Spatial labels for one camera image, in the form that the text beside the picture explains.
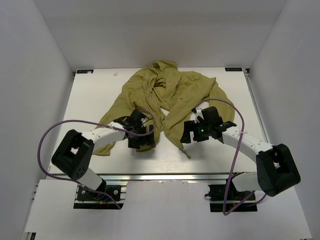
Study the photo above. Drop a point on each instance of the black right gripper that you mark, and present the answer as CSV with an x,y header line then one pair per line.
x,y
189,126

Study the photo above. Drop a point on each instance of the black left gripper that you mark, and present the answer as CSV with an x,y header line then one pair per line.
x,y
134,144

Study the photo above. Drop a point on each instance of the olive yellow jacket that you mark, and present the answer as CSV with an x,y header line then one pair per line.
x,y
170,95

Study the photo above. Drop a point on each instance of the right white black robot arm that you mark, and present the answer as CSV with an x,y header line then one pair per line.
x,y
276,170

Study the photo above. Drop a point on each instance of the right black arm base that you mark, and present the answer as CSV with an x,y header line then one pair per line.
x,y
215,196

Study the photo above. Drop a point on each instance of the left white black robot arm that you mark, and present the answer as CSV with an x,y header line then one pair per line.
x,y
73,155

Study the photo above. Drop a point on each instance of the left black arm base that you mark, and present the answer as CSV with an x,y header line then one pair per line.
x,y
86,200

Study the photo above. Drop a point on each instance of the right blue corner label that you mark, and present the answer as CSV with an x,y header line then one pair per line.
x,y
233,69

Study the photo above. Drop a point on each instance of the blue corner label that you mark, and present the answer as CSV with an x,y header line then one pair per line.
x,y
84,71
233,69

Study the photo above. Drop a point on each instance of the left blue corner label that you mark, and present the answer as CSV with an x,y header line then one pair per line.
x,y
84,71

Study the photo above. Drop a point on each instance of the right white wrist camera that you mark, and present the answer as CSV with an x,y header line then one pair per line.
x,y
198,114

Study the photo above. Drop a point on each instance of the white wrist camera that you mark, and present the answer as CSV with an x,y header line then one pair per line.
x,y
144,121
198,114

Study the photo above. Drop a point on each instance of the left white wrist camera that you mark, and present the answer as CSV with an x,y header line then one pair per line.
x,y
144,121

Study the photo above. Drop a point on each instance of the aluminium front rail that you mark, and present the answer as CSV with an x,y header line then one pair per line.
x,y
164,177

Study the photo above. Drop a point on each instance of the aluminium rail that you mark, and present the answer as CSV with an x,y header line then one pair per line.
x,y
246,73
164,177

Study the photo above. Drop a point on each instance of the aluminium right side rail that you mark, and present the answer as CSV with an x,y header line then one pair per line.
x,y
246,73

